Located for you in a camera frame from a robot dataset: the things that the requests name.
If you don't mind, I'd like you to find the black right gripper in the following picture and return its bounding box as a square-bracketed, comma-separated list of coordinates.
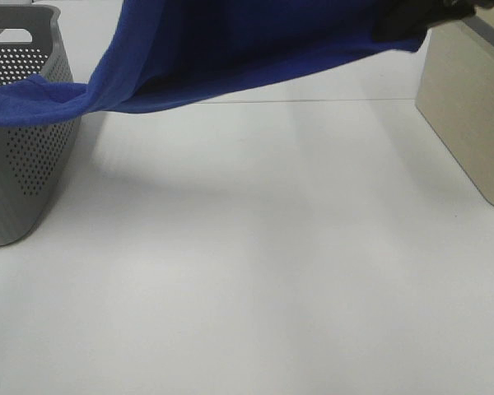
[371, 0, 494, 42]

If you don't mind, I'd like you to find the blue microfibre towel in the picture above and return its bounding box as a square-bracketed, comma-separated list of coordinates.
[0, 1, 426, 127]

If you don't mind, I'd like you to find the beige plastic bin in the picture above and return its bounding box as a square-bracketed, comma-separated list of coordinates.
[416, 8, 494, 206]

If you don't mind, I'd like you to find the grey perforated plastic basket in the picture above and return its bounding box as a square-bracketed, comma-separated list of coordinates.
[0, 4, 80, 246]

